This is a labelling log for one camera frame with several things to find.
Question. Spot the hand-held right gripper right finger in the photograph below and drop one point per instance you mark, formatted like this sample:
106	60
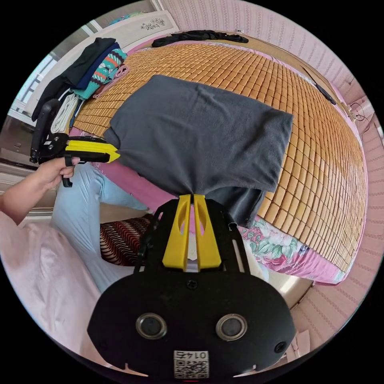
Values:
207	240

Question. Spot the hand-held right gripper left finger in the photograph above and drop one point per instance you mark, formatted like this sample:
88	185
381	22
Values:
177	240

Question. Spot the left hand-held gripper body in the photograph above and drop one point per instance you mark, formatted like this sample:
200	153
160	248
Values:
90	157

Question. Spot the gray short sleeve shirt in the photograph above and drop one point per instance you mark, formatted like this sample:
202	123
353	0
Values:
195	135

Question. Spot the person's left forearm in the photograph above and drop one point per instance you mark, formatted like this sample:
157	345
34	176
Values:
21	195

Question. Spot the person's left hand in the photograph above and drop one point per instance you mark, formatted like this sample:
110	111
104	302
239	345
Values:
54	175

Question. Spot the red black striped cushion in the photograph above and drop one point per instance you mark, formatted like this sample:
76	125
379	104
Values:
126	240

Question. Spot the person's body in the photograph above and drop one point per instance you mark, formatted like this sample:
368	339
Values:
75	216

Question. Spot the pile of clothes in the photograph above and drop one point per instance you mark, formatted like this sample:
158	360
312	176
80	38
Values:
87	69

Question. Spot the window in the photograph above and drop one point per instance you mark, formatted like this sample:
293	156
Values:
33	87

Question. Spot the bed with woven mat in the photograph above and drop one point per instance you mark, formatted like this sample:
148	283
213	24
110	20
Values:
315	168

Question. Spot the white headboard with flower print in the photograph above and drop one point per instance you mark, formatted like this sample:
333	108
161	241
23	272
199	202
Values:
141	27

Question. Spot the black garment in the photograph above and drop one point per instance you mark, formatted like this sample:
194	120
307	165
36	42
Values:
198	36

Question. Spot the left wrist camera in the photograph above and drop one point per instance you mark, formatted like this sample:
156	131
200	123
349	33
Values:
48	117

